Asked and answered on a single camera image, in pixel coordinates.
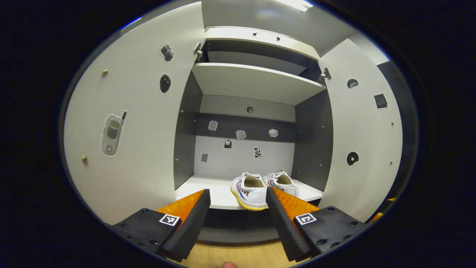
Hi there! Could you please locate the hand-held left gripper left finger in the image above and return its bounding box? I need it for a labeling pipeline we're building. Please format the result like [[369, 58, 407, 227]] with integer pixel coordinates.
[[105, 189, 211, 263]]

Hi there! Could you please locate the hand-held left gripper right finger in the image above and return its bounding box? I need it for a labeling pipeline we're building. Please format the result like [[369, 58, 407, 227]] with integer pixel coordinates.
[[266, 186, 369, 263]]

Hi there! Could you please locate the white canvas shoe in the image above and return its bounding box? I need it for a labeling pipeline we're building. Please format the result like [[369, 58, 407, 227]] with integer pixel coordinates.
[[262, 169, 300, 198], [230, 172, 269, 211]]

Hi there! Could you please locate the white shoe cabinet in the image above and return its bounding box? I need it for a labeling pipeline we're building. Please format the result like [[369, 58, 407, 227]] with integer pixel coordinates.
[[173, 26, 334, 243]]

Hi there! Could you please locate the white cabinet door cat sticker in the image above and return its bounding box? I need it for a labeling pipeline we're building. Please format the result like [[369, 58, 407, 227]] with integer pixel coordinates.
[[318, 38, 404, 223]]

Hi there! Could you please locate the white cabinet door phone sticker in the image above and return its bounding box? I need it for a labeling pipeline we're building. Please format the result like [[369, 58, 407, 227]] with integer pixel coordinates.
[[62, 2, 206, 226]]

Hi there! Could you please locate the white cabinet shelf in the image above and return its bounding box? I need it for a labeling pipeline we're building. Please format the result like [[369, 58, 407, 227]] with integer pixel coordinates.
[[175, 176, 324, 211], [192, 63, 327, 106]]

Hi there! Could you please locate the black backdrop cloth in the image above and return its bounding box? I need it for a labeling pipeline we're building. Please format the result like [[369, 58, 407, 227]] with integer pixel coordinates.
[[377, 60, 420, 201]]

